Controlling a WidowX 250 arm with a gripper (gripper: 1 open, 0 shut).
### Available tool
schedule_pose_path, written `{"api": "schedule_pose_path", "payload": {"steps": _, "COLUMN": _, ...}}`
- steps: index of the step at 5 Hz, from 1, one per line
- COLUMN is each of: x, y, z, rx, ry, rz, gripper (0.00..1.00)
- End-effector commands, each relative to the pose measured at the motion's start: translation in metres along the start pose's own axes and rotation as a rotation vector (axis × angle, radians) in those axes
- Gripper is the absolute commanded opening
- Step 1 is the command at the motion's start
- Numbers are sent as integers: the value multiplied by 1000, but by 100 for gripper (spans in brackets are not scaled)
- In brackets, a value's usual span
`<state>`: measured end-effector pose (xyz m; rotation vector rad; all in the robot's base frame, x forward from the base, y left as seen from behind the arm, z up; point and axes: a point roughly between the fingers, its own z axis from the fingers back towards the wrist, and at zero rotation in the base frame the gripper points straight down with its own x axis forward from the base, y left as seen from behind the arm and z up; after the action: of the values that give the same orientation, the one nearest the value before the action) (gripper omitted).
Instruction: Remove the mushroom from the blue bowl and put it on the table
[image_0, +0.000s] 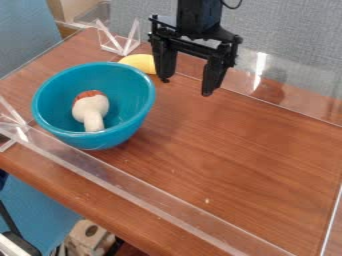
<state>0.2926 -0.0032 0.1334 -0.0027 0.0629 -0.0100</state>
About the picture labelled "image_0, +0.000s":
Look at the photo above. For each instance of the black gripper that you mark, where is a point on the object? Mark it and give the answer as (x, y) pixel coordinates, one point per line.
(178, 31)

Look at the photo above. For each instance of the blue plastic bowl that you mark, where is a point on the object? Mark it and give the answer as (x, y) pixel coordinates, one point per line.
(130, 91)

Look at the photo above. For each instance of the white red toy mushroom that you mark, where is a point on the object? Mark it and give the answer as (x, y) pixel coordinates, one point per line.
(90, 108)

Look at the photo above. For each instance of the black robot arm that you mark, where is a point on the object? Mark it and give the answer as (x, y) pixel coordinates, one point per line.
(205, 7)

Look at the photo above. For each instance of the yellow toy banana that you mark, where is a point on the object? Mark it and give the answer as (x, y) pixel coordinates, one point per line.
(142, 62)

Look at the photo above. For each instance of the rear clear acrylic barrier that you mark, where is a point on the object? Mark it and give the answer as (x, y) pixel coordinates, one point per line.
(302, 88)

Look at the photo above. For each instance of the clear acrylic barrier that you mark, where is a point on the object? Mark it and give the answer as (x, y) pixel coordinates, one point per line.
(189, 217)
(302, 88)

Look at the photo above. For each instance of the front clear acrylic barrier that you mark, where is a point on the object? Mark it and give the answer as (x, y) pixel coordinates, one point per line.
(189, 217)

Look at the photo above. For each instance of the beige block with hole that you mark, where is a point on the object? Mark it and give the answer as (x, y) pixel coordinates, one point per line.
(89, 239)

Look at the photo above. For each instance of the clear acrylic triangular bracket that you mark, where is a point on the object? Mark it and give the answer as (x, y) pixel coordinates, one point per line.
(118, 44)

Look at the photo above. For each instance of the left clear acrylic bracket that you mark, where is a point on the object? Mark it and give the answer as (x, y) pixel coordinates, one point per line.
(14, 127)

